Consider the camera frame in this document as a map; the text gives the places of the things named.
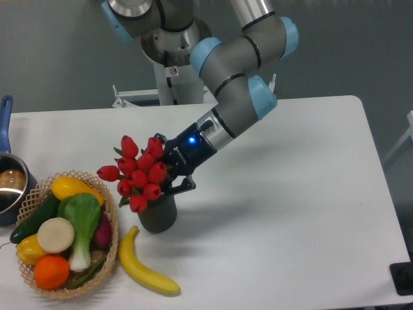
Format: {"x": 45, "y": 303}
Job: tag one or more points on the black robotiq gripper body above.
{"x": 187, "y": 151}

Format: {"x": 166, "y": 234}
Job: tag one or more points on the dark grey ribbed vase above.
{"x": 160, "y": 214}

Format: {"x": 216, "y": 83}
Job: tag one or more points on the red tulip bouquet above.
{"x": 141, "y": 175}

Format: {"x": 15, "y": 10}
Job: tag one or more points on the yellow banana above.
{"x": 139, "y": 272}

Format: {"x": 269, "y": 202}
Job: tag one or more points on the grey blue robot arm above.
{"x": 183, "y": 50}

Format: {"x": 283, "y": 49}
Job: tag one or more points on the purple sweet potato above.
{"x": 103, "y": 233}

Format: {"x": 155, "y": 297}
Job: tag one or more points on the green bok choy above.
{"x": 83, "y": 212}

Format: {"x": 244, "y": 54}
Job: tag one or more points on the yellow squash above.
{"x": 65, "y": 186}

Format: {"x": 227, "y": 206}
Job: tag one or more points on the green bean pod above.
{"x": 93, "y": 270}

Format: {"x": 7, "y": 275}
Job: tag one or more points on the dark green cucumber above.
{"x": 30, "y": 226}

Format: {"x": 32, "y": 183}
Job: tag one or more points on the woven wicker basket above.
{"x": 33, "y": 201}

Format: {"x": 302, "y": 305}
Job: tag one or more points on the round beige bun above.
{"x": 55, "y": 235}

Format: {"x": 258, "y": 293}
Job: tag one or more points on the orange fruit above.
{"x": 51, "y": 271}

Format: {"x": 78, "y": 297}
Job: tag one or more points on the yellow bell pepper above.
{"x": 29, "y": 250}

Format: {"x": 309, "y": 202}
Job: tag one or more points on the black device at table edge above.
{"x": 402, "y": 277}

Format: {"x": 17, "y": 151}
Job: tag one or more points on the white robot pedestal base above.
{"x": 175, "y": 86}

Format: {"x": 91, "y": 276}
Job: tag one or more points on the blue handled saucepan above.
{"x": 16, "y": 179}

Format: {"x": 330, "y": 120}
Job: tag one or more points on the white frame at right edge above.
{"x": 402, "y": 145}

